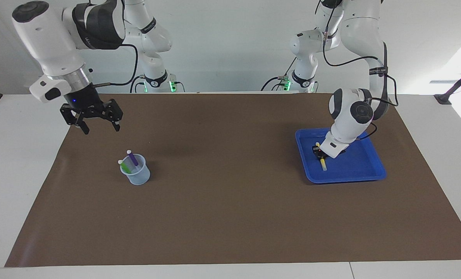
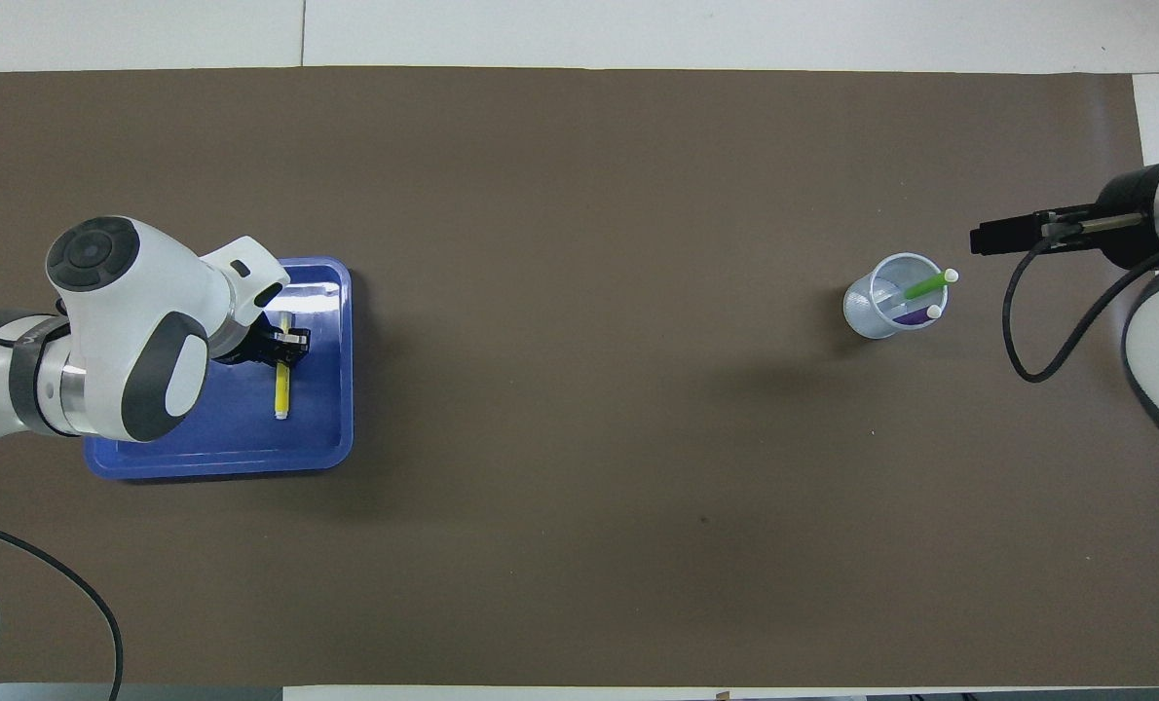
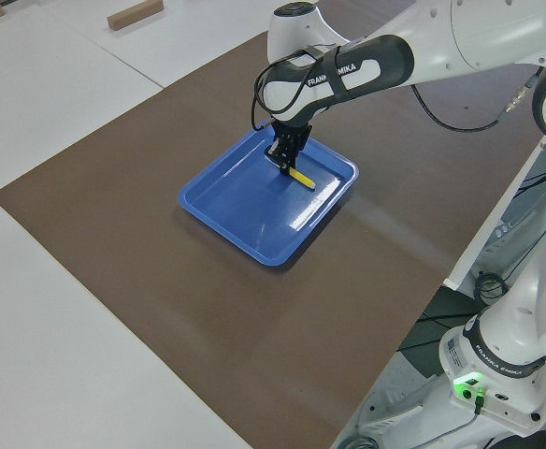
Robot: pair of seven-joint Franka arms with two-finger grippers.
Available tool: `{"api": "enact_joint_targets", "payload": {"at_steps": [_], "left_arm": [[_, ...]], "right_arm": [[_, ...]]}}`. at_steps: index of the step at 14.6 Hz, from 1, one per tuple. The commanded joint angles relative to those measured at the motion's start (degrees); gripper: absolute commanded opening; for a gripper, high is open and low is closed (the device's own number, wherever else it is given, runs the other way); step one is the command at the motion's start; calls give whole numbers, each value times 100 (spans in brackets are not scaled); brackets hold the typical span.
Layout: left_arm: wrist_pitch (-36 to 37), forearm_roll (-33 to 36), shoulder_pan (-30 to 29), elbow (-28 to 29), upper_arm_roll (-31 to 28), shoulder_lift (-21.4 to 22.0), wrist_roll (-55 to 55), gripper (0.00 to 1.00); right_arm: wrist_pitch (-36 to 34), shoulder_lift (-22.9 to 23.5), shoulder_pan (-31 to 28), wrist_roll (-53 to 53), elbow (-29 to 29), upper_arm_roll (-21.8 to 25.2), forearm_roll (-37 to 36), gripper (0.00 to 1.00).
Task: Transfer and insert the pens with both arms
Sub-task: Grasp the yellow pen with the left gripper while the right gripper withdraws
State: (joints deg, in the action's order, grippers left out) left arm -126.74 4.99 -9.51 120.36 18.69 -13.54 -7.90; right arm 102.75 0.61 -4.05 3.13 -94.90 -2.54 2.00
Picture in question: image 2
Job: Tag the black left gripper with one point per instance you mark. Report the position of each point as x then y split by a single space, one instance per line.
248 343

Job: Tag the blue plastic tray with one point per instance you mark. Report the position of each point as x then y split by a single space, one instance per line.
248 443

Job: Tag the purple marker pen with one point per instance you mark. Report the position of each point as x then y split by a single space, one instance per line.
906 316

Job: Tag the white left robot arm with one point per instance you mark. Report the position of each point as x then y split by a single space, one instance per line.
122 331

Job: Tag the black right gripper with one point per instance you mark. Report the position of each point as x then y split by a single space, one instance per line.
1130 214

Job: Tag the mesh pen holder cup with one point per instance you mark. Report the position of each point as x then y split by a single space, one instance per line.
862 316

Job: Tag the brown table mat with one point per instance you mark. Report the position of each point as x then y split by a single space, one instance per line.
579 487

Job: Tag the yellow marker pen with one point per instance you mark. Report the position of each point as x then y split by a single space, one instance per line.
282 394

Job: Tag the green marker pen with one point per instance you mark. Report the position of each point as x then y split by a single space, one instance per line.
925 287

